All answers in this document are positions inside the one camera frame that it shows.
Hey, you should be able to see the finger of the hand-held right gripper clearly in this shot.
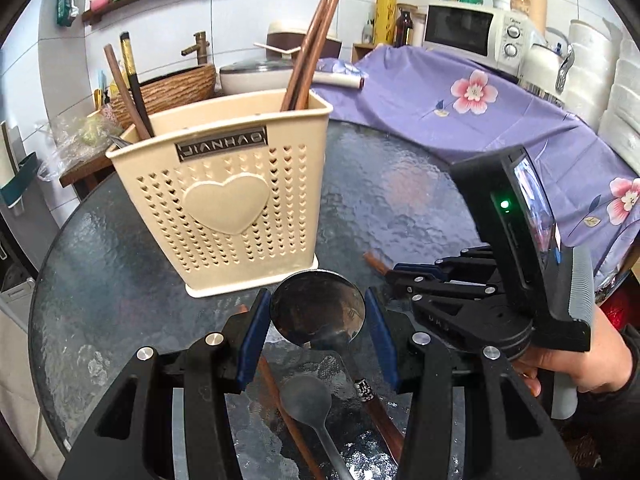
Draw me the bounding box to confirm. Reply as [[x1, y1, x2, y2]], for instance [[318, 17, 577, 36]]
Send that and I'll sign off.
[[386, 262, 503, 306], [434, 244, 501, 281]]

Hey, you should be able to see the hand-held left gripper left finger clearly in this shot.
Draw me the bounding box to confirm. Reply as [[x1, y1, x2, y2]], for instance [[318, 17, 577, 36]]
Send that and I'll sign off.
[[59, 287, 273, 480]]

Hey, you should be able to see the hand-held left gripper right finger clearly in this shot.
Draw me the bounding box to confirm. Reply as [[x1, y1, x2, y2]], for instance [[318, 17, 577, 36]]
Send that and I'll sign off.
[[364, 287, 581, 480]]

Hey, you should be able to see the brown wooden chopstick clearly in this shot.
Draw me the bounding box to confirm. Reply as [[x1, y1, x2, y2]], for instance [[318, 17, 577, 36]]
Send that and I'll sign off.
[[298, 0, 342, 110], [280, 0, 325, 112], [363, 251, 389, 277], [239, 304, 327, 480], [287, 0, 335, 111], [103, 44, 153, 141]]

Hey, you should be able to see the large metal spoon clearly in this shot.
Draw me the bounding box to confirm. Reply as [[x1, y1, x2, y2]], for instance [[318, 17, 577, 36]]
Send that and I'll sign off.
[[270, 270, 369, 361]]

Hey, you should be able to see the beige plastic utensil holder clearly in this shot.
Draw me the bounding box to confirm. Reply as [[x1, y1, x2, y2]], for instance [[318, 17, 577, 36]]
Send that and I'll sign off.
[[105, 87, 335, 300]]

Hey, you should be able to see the black chopstick with gold end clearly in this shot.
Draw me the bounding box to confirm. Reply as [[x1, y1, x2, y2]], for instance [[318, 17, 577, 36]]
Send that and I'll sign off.
[[119, 32, 156, 139]]

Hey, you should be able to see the person's right forearm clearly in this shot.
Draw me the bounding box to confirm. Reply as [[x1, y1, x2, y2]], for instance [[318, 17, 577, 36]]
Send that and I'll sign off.
[[575, 360, 640, 476]]

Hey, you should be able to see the person's right hand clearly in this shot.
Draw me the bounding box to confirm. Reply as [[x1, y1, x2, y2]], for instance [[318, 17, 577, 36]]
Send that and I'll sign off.
[[514, 309, 633, 397]]

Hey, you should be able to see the small metal spoon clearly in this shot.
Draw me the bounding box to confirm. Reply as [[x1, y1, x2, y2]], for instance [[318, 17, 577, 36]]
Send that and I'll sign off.
[[279, 375, 357, 480]]

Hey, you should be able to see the brown chopstick with patterned band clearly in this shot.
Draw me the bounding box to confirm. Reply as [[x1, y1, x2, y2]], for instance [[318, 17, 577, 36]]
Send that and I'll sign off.
[[349, 352, 407, 467]]

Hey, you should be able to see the purple floral cloth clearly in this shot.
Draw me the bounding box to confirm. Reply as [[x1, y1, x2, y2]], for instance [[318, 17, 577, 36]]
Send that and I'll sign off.
[[312, 45, 640, 286]]

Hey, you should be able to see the white and steel kettle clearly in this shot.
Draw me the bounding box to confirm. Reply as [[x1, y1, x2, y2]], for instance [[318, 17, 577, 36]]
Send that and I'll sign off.
[[520, 42, 576, 106]]

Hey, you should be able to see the stack of white bowls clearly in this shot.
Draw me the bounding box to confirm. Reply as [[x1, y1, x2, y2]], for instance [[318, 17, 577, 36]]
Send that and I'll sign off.
[[565, 19, 640, 162]]

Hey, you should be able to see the white lint roller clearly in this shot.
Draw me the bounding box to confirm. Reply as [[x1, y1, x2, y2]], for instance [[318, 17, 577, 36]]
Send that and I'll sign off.
[[312, 71, 365, 91]]

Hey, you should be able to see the white microwave oven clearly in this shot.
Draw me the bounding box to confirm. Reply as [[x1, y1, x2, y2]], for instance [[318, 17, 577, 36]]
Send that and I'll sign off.
[[422, 1, 539, 77]]

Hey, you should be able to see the light wooden box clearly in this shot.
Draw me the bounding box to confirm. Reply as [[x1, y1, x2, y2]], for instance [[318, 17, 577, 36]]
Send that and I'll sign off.
[[351, 41, 381, 64]]

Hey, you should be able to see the brown glass bottle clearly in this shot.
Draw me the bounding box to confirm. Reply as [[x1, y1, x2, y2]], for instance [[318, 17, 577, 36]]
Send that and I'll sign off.
[[394, 4, 419, 49]]

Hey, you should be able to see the dark wooden vanity table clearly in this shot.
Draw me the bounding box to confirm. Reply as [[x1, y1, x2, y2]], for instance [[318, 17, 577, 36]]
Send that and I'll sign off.
[[59, 152, 114, 202]]

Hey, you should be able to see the yellow roll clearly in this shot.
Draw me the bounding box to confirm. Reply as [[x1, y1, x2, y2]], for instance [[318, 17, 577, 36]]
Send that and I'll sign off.
[[372, 0, 399, 46]]

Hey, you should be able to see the white pot with glass lid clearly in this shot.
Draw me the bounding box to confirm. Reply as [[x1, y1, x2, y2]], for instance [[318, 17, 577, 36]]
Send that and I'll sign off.
[[219, 57, 301, 96]]

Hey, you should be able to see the woven wicker basket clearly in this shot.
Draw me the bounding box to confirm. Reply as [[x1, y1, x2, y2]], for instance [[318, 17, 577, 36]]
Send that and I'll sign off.
[[107, 64, 219, 129]]

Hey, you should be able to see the brown and white rice cooker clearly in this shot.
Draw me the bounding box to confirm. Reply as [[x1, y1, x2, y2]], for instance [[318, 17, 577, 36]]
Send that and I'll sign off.
[[266, 20, 344, 61]]

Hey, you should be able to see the clear plastic bag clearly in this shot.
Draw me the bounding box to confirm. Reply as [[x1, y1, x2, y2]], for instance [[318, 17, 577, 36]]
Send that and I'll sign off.
[[37, 109, 126, 182]]

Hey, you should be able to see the brass faucet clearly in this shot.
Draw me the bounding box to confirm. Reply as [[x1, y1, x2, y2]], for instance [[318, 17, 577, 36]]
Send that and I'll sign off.
[[181, 31, 209, 66]]

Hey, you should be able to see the green packet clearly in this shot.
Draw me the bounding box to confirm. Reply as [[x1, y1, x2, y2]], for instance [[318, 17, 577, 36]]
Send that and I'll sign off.
[[54, 0, 80, 27]]

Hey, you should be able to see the green wall holder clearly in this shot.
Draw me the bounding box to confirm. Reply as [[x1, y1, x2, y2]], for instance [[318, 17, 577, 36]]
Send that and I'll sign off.
[[0, 152, 39, 208]]

